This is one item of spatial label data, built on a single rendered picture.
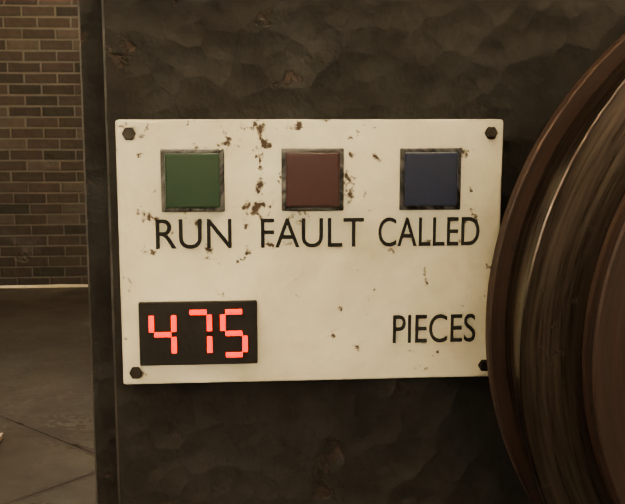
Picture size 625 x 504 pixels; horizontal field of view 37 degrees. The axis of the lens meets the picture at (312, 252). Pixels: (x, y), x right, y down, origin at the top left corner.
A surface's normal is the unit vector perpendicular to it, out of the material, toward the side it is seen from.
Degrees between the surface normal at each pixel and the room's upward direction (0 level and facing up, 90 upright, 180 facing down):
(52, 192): 90
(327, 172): 90
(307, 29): 90
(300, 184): 90
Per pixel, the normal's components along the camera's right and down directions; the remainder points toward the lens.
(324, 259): 0.07, 0.15
